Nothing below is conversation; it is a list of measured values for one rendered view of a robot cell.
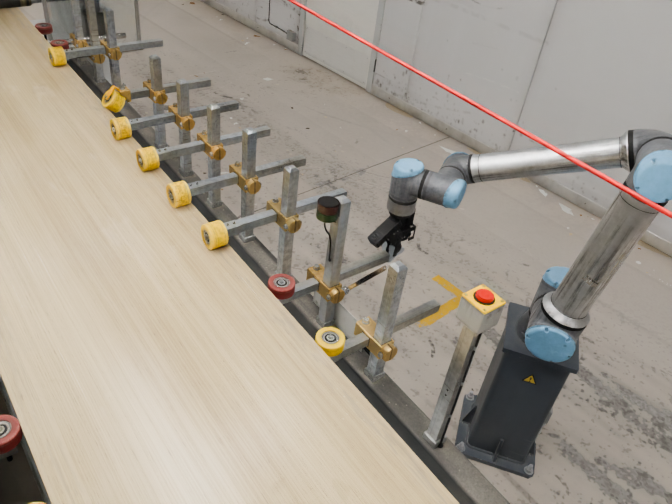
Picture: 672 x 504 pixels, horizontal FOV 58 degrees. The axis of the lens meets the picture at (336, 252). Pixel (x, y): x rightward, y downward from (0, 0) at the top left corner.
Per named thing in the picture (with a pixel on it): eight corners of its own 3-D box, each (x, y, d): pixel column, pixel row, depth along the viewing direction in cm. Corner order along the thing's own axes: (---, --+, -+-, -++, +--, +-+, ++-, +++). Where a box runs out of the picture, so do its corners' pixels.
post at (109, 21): (121, 105, 303) (110, 6, 274) (124, 108, 301) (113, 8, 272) (114, 106, 302) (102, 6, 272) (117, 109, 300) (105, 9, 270)
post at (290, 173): (283, 281, 215) (293, 162, 185) (289, 287, 213) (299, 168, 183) (275, 284, 213) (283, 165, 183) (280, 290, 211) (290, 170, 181)
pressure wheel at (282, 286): (283, 297, 189) (286, 268, 182) (298, 312, 184) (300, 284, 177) (261, 305, 184) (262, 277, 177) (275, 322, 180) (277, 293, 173)
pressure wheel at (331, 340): (313, 352, 172) (317, 323, 165) (341, 356, 172) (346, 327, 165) (310, 373, 166) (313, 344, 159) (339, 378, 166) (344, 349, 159)
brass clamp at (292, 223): (280, 209, 204) (281, 196, 201) (302, 230, 196) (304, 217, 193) (264, 213, 201) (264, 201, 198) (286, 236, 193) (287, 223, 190)
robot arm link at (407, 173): (421, 175, 177) (389, 165, 180) (414, 210, 185) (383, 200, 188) (430, 160, 184) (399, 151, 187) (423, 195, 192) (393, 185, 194)
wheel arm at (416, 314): (430, 307, 191) (433, 297, 189) (438, 313, 189) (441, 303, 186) (317, 361, 168) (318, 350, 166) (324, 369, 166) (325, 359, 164)
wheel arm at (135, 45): (160, 44, 302) (160, 36, 300) (163, 46, 300) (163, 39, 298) (55, 57, 276) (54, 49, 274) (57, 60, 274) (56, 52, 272)
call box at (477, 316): (474, 308, 142) (483, 283, 137) (497, 326, 138) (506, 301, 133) (453, 318, 138) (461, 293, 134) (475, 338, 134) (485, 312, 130)
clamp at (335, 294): (318, 275, 195) (320, 263, 192) (344, 300, 187) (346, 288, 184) (304, 280, 192) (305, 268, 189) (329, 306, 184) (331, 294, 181)
